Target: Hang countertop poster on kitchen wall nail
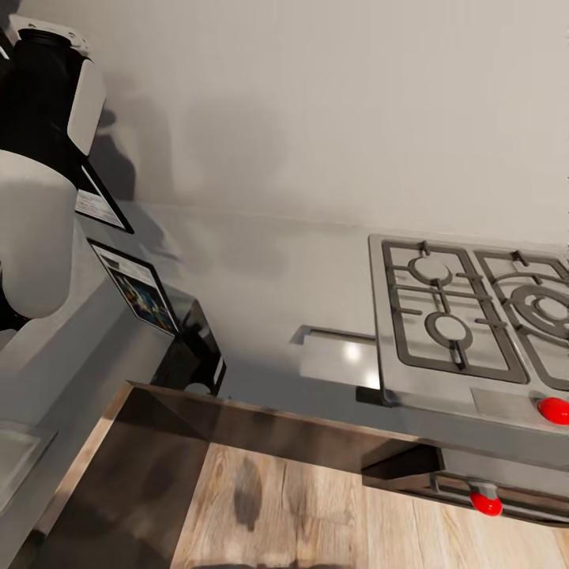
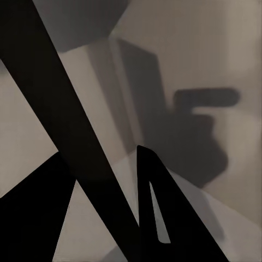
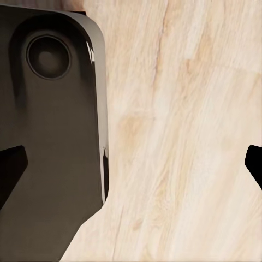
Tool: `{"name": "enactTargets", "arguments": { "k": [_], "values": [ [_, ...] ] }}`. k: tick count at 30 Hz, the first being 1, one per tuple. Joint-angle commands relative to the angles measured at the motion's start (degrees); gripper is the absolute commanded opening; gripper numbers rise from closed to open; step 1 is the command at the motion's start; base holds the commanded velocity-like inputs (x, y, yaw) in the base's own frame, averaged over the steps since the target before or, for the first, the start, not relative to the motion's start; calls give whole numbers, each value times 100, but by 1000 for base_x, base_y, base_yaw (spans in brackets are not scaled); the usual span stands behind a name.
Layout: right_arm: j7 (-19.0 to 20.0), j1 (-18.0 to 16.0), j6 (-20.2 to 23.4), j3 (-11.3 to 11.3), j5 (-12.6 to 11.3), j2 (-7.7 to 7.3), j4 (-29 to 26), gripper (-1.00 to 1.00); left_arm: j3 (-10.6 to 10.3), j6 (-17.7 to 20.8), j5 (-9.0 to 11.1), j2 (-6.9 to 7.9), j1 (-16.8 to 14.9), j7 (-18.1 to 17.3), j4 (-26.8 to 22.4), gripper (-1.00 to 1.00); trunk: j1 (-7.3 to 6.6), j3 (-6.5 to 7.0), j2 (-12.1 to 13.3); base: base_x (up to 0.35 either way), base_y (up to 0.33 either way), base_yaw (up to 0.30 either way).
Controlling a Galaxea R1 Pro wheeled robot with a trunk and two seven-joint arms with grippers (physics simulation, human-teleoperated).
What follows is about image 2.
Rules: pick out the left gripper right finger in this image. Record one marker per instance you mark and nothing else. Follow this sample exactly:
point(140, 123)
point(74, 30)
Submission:
point(190, 239)

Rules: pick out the poster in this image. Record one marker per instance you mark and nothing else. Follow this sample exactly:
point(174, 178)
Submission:
point(29, 55)

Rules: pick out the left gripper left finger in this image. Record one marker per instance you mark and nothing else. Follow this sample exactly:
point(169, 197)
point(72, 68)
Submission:
point(33, 212)

